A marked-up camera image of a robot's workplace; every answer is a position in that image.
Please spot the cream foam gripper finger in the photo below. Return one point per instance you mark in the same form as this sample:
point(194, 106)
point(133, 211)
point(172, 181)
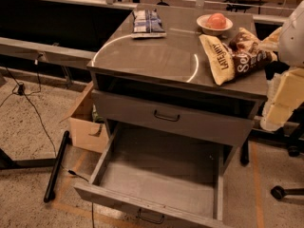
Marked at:
point(285, 94)

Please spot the red apple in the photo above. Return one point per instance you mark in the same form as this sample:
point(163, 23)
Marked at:
point(216, 21)

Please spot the white paper bowl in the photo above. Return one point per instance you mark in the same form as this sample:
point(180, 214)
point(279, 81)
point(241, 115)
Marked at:
point(201, 21)

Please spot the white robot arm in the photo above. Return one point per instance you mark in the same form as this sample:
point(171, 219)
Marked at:
point(288, 41)

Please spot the brown snack bag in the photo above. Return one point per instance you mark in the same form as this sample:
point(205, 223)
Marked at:
point(247, 55)

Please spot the upper grey drawer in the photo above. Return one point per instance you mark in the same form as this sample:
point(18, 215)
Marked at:
point(188, 122)

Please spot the yellow chip bag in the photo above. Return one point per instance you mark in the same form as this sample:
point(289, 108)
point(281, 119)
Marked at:
point(220, 60)

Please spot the black chair caster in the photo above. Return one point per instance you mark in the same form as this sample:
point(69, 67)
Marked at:
point(279, 192)

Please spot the grey metal cabinet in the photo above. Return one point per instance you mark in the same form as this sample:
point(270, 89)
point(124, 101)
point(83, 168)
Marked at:
point(174, 70)

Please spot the open bottom drawer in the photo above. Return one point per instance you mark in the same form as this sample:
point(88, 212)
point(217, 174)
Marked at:
point(159, 177)

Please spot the blue white snack pack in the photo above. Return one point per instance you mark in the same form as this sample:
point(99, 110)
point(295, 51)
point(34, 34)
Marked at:
point(147, 24)

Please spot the cardboard box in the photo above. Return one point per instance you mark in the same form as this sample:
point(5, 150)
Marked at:
point(84, 132)

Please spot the black metal bar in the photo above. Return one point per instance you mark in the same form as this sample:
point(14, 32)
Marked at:
point(50, 194)

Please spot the long grey workbench rail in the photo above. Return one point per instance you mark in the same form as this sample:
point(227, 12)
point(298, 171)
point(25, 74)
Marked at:
point(62, 56)

